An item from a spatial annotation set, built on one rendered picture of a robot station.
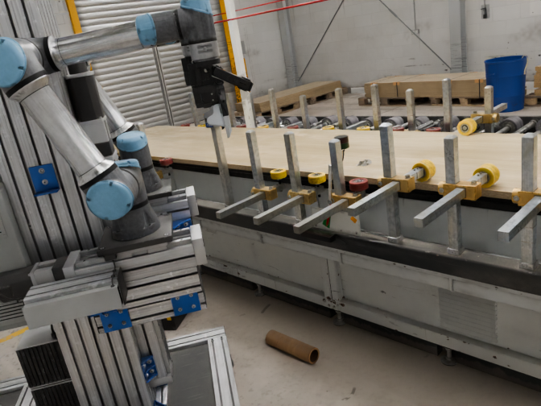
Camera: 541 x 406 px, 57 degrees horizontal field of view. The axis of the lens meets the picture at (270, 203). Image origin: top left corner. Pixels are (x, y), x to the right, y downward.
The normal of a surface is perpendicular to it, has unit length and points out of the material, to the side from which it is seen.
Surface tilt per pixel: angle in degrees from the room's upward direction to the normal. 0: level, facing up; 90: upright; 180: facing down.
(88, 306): 90
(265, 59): 90
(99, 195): 97
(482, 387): 0
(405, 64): 90
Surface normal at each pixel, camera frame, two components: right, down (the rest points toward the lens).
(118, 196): 0.14, 0.41
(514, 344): -0.66, 0.36
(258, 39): 0.65, 0.15
